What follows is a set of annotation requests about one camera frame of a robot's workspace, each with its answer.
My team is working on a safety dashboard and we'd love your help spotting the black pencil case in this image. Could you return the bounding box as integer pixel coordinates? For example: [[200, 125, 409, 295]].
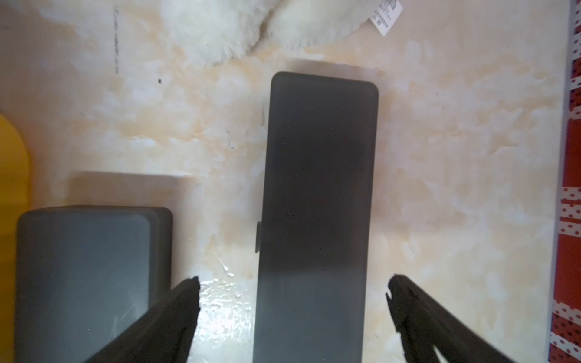
[[14, 206, 173, 362], [253, 72, 379, 362]]

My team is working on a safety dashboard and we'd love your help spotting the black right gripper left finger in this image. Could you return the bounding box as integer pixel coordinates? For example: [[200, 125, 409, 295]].
[[88, 277, 201, 362]]

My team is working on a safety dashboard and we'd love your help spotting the white plush dog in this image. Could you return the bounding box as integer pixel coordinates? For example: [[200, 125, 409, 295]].
[[160, 0, 403, 67]]

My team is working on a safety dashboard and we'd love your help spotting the yellow storage box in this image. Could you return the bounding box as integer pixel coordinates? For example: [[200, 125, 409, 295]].
[[1, 116, 30, 362]]

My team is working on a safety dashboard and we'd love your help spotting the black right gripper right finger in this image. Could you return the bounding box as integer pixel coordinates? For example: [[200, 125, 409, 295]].
[[386, 275, 512, 362]]

